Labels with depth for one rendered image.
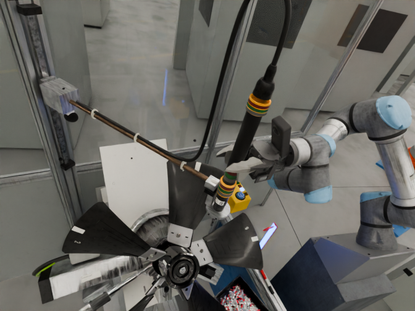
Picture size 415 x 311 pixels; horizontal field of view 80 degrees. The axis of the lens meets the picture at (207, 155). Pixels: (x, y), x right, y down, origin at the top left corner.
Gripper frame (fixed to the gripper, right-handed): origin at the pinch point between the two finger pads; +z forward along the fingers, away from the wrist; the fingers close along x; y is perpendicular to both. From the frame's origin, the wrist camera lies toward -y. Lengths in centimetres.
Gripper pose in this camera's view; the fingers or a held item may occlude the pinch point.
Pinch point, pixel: (226, 159)
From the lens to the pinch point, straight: 56.9
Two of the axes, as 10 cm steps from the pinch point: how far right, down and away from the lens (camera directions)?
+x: -4.2, -6.7, 6.1
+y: -2.0, 7.3, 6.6
